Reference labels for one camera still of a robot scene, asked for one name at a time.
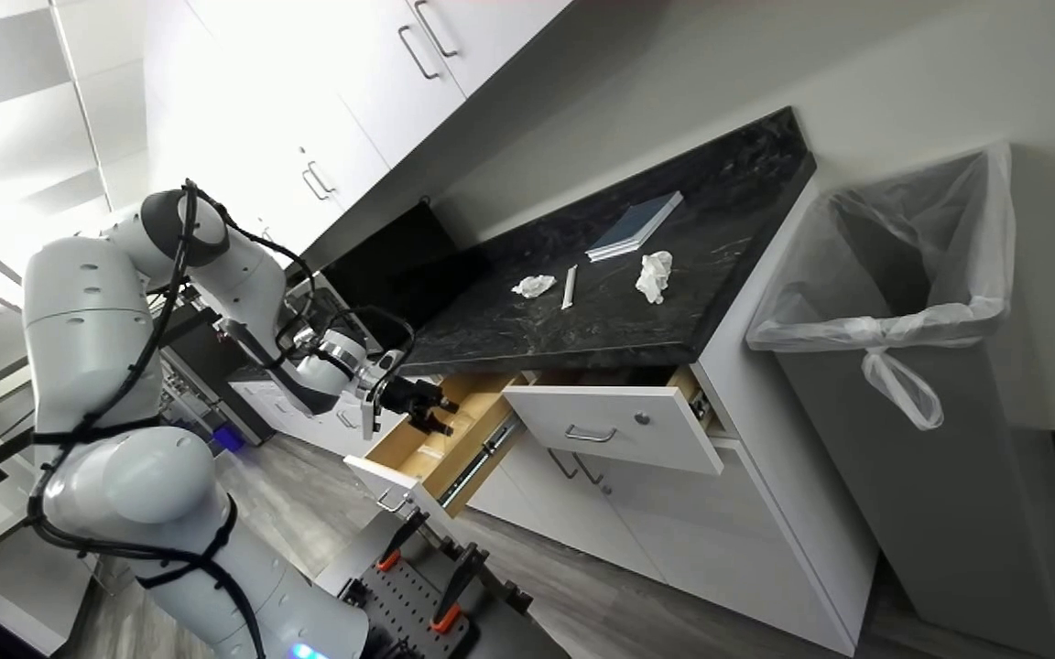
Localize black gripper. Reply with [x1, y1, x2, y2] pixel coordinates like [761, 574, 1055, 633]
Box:
[372, 369, 457, 440]

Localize wooden drawer with white front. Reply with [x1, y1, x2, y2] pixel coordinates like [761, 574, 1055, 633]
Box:
[340, 369, 520, 517]

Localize white drawer with lock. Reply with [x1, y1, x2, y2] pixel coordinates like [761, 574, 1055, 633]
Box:
[501, 368, 729, 479]

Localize black perforated board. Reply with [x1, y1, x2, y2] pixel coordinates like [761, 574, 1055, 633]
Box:
[340, 506, 534, 659]

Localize large crumpled white paper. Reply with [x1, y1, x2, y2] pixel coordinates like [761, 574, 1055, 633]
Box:
[630, 249, 679, 309]

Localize white utensil on counter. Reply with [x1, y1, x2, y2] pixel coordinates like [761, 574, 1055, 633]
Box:
[583, 190, 690, 269]

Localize white lower cabinet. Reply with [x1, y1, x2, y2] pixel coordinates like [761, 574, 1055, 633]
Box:
[466, 181, 881, 659]

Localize white upper cabinets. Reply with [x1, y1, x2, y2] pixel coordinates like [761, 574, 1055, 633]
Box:
[140, 0, 574, 252]

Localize clear trash bag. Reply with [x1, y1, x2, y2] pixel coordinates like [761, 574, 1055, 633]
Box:
[744, 152, 1017, 436]

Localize grey trash bin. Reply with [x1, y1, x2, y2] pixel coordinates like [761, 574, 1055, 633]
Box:
[744, 142, 1055, 659]

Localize black clamp with orange handle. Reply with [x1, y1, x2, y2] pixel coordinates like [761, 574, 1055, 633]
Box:
[429, 542, 492, 638]
[373, 509, 433, 578]

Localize metal drawer handle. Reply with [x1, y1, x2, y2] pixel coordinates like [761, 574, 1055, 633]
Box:
[562, 418, 622, 451]

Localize metal cabinet handle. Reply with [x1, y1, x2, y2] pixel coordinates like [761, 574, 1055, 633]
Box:
[411, 0, 466, 59]
[395, 22, 448, 86]
[298, 157, 340, 207]

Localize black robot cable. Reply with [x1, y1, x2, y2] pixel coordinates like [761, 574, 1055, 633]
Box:
[21, 181, 420, 659]

